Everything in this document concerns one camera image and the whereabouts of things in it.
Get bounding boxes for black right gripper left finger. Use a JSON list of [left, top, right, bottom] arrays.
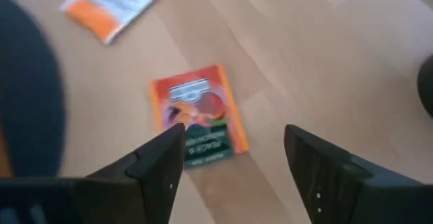
[[86, 122, 186, 224]]

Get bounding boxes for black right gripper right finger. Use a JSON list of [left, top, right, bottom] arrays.
[[283, 124, 373, 224]]

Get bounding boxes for orange peach tea packet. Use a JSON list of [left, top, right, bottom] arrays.
[[148, 64, 250, 170]]

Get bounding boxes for green potted plant black pot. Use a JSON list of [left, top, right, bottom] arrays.
[[416, 54, 433, 118]]

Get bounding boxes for white orange Tazo tea packet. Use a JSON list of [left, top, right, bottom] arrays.
[[60, 0, 167, 45]]

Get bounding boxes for round dark woven placemat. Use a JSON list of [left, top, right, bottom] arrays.
[[0, 0, 67, 177]]

